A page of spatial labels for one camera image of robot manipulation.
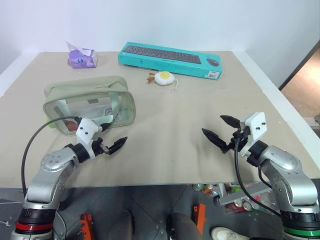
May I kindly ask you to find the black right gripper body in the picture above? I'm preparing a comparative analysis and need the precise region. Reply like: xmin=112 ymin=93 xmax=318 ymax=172
xmin=221 ymin=121 xmax=251 ymax=154

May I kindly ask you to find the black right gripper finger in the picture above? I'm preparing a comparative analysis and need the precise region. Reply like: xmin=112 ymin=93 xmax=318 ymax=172
xmin=201 ymin=128 xmax=227 ymax=151
xmin=219 ymin=114 xmax=242 ymax=129

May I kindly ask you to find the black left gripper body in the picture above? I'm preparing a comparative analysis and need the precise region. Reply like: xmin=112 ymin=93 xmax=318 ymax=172
xmin=91 ymin=137 xmax=111 ymax=157

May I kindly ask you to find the green transparent zip pouch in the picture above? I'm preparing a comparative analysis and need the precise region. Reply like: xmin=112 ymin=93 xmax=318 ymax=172
xmin=42 ymin=75 xmax=137 ymax=137

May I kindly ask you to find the clear bin of cans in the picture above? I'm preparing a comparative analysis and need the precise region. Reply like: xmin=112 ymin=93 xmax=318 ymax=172
xmin=213 ymin=181 xmax=279 ymax=214

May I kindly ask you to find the purple tissue pack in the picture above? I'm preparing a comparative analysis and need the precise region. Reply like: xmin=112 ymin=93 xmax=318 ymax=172
xmin=65 ymin=39 xmax=99 ymax=70

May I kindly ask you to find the fried egg plush toy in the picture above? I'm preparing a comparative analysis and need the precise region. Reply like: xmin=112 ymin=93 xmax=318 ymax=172
xmin=146 ymin=70 xmax=180 ymax=94

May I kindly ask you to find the orange black tool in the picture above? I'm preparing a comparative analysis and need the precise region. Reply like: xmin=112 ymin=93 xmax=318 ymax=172
xmin=192 ymin=203 xmax=207 ymax=236
xmin=78 ymin=212 xmax=95 ymax=240

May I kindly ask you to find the teal keyboard box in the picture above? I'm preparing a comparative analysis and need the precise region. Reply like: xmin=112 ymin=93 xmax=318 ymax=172
xmin=117 ymin=41 xmax=223 ymax=81

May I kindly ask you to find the dark rounded shape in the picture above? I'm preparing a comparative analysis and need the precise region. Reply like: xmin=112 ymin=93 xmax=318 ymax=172
xmin=165 ymin=212 xmax=202 ymax=240

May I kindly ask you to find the white shoe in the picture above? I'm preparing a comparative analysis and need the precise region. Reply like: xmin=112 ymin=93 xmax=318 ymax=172
xmin=211 ymin=226 xmax=251 ymax=240

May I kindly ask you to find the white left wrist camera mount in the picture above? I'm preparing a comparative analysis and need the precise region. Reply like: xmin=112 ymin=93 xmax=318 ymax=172
xmin=75 ymin=118 xmax=103 ymax=159

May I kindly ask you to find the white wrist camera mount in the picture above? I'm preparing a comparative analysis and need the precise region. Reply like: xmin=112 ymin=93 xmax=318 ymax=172
xmin=234 ymin=111 xmax=267 ymax=158
xmin=75 ymin=118 xmax=103 ymax=159

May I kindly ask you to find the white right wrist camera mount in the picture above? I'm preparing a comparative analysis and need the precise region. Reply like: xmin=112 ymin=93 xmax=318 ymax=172
xmin=234 ymin=111 xmax=267 ymax=158

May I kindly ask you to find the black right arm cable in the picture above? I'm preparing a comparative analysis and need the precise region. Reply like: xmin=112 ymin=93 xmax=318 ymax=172
xmin=233 ymin=136 xmax=282 ymax=217

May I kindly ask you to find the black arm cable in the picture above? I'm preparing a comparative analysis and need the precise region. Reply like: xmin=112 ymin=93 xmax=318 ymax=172
xmin=233 ymin=136 xmax=282 ymax=217
xmin=21 ymin=116 xmax=83 ymax=198

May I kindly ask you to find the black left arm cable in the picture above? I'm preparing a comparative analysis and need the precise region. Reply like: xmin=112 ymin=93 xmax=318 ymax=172
xmin=21 ymin=116 xmax=83 ymax=198

